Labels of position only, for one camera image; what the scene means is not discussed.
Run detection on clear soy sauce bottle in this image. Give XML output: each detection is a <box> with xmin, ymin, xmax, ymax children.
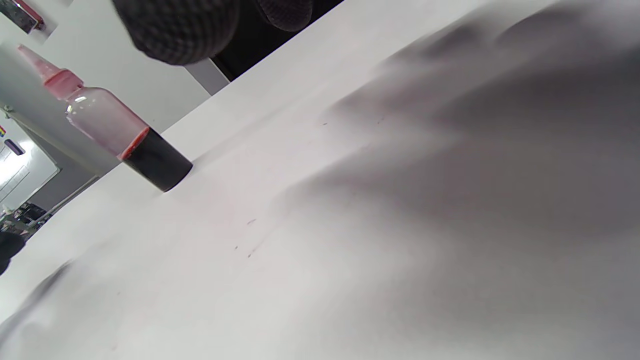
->
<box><xmin>65</xmin><ymin>85</ymin><xmax>194</xmax><ymax>193</ymax></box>

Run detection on dark panel with red edge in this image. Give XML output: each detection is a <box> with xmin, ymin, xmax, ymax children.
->
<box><xmin>0</xmin><ymin>0</ymin><xmax>46</xmax><ymax>34</ymax></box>

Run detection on red bottle cap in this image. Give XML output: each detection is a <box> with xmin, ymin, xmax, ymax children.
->
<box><xmin>17</xmin><ymin>44</ymin><xmax>85</xmax><ymax>101</ymax></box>

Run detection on person's right hand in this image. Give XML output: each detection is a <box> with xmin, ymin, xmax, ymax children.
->
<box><xmin>111</xmin><ymin>0</ymin><xmax>313</xmax><ymax>66</ymax></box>

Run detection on person's left hand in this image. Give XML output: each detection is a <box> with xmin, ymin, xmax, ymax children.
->
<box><xmin>0</xmin><ymin>231</ymin><xmax>26</xmax><ymax>276</ymax></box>

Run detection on background equipment clutter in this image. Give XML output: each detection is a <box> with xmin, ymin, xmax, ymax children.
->
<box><xmin>0</xmin><ymin>201</ymin><xmax>53</xmax><ymax>236</ymax></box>

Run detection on bright white door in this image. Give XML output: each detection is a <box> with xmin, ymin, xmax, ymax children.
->
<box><xmin>0</xmin><ymin>112</ymin><xmax>62</xmax><ymax>213</ymax></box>

